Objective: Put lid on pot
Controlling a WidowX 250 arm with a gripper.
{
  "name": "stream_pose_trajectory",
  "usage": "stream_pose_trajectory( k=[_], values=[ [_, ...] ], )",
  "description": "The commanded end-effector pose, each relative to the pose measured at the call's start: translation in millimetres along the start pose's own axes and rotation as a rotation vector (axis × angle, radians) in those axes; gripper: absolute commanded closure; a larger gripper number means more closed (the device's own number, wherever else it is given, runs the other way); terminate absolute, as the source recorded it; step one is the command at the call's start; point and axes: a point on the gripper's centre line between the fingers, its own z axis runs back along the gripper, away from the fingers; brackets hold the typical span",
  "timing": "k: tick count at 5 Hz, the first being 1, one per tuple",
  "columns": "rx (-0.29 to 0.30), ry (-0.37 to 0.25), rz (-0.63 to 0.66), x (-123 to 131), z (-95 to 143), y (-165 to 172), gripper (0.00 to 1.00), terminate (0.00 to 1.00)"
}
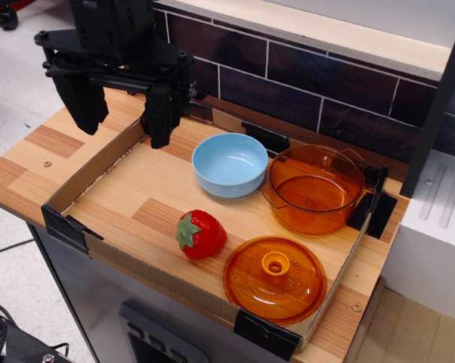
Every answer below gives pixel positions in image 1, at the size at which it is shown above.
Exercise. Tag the red toy strawberry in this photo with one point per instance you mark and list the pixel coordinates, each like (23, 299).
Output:
(199, 234)

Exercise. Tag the orange transparent plastic pot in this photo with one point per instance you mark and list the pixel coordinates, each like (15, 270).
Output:
(313, 189)

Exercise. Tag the black caster wheel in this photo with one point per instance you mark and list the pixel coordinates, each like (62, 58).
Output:
(8, 16)

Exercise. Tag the dark grey vertical post right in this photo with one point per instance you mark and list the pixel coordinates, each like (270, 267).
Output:
(430, 129)

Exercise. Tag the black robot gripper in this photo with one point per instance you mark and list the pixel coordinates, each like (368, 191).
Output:
(116, 34)

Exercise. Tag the white toy sink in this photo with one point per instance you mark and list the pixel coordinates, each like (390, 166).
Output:
(421, 263)

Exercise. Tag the light blue bowl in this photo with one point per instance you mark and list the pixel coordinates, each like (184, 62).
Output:
(230, 165)

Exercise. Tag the orange transparent pot lid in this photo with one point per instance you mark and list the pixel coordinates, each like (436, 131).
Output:
(275, 278)

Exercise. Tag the black control panel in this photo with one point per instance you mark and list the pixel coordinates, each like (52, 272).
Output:
(151, 342)

